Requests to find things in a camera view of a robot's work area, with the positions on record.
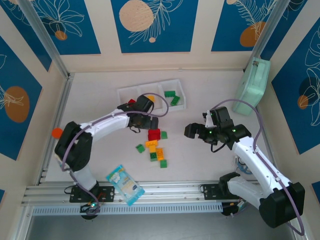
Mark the long yellow lego brick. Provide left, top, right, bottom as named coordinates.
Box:
left=155, top=147, right=166, bottom=161

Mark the white three-compartment container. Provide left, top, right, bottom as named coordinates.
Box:
left=116, top=78, right=188, bottom=116

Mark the large red lego brick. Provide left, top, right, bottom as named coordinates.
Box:
left=147, top=128, right=162, bottom=141

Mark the blue tape roll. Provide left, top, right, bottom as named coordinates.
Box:
left=235, top=156, right=252, bottom=176

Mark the mint green bag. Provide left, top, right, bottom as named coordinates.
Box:
left=232, top=56, right=272, bottom=116

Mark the blue wet wipes packet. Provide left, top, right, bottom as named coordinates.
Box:
left=105, top=164, right=146, bottom=207

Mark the orange ball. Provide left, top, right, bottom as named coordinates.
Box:
left=51, top=127, right=64, bottom=140

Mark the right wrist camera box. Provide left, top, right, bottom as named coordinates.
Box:
left=202, top=111, right=213, bottom=129

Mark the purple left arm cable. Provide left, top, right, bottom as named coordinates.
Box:
left=59, top=92, right=169, bottom=213

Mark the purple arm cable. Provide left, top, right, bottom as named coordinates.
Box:
left=59, top=92, right=169, bottom=213
left=212, top=99, right=306, bottom=237

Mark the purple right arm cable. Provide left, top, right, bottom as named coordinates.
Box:
left=212, top=99, right=306, bottom=237

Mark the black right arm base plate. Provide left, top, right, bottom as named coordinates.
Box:
left=201, top=183, right=241, bottom=201

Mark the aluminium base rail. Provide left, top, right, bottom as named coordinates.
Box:
left=21, top=180, right=298, bottom=205

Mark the aluminium side rail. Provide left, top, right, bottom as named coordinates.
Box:
left=37, top=73, right=75, bottom=186

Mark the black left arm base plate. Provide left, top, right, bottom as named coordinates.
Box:
left=69, top=186, right=116, bottom=203

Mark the white slotted cable duct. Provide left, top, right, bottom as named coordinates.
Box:
left=32, top=202, right=223, bottom=216

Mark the aluminium frame post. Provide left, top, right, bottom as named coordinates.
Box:
left=18, top=0, right=70, bottom=79
left=243, top=0, right=288, bottom=73

